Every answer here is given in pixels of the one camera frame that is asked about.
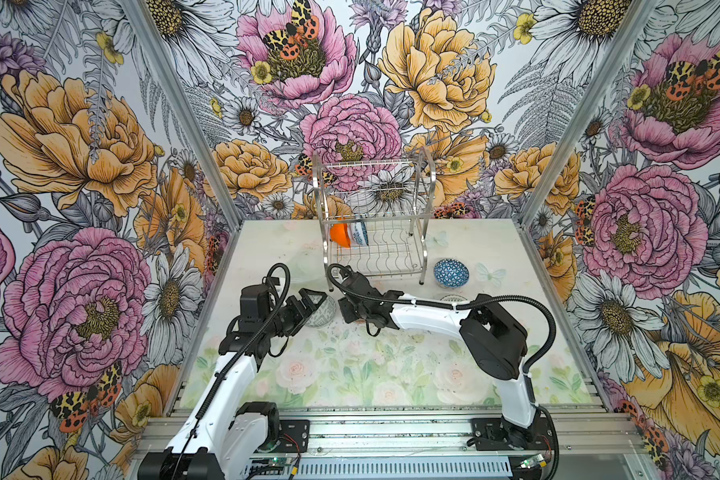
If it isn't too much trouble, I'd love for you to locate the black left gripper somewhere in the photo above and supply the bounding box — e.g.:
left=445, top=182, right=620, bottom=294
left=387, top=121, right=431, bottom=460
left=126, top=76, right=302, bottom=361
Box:
left=264, top=288, right=327, bottom=337

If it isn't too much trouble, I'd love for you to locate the blue floral bowl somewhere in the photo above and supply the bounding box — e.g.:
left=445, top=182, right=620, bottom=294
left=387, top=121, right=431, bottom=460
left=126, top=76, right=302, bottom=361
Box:
left=348, top=221, right=369, bottom=247

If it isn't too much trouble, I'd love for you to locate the plain orange bowl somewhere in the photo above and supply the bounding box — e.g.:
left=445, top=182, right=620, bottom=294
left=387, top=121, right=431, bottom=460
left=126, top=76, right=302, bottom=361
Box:
left=329, top=223, right=352, bottom=248

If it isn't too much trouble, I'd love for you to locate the steel two-tier dish rack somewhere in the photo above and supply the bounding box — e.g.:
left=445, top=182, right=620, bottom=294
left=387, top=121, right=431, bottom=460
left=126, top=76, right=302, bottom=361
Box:
left=311, top=148, right=436, bottom=284

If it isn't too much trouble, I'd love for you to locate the dark blue dotted bowl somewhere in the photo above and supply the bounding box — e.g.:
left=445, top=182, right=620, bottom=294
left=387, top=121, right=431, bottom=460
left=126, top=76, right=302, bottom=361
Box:
left=433, top=259, right=470, bottom=289

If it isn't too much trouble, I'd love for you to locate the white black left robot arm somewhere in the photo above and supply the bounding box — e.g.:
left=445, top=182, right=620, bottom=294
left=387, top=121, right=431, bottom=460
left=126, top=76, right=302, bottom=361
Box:
left=137, top=281, right=328, bottom=479

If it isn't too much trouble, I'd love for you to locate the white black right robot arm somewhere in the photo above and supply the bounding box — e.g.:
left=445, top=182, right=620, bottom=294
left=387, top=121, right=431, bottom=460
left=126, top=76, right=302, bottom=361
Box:
left=326, top=263, right=557, bottom=450

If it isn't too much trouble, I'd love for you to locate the green patterned bowl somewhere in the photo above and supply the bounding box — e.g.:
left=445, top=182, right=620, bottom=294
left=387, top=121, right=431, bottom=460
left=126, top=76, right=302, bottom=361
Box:
left=306, top=296, right=338, bottom=328

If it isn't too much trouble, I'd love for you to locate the white brown lattice bowl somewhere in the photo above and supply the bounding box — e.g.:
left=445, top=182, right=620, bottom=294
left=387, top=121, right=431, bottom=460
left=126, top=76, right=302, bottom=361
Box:
left=441, top=294, right=468, bottom=303

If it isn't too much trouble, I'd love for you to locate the green circuit board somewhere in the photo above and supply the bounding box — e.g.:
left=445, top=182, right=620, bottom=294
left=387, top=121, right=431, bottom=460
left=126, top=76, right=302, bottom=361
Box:
left=245, top=459, right=300, bottom=480

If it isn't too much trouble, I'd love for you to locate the white perforated vent strip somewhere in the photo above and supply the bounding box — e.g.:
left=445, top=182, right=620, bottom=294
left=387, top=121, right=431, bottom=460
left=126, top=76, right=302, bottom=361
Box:
left=255, top=455, right=513, bottom=479

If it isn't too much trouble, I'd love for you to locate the aluminium mounting rail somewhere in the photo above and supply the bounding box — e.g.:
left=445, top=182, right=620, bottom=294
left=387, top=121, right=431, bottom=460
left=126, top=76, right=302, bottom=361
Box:
left=131, top=407, right=646, bottom=460

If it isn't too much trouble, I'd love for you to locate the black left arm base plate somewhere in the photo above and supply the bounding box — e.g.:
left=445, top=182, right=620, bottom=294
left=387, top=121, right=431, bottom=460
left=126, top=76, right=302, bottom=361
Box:
left=273, top=419, right=311, bottom=454

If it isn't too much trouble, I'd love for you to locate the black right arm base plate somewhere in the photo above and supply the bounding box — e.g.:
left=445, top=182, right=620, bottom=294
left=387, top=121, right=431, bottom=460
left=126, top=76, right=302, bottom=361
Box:
left=467, top=417, right=558, bottom=451

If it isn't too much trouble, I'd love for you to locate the right aluminium frame post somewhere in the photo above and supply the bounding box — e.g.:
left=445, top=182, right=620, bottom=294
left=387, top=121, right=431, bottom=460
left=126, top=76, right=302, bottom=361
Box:
left=518, top=1, right=658, bottom=228

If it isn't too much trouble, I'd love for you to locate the aluminium frame post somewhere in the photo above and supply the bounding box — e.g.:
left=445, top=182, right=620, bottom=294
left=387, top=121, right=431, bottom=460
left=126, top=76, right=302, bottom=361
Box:
left=518, top=1, right=658, bottom=228
left=123, top=1, right=241, bottom=233

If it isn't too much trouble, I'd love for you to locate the left aluminium frame post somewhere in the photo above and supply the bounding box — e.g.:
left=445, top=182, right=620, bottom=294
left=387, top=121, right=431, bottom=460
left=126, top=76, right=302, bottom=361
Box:
left=123, top=1, right=241, bottom=233

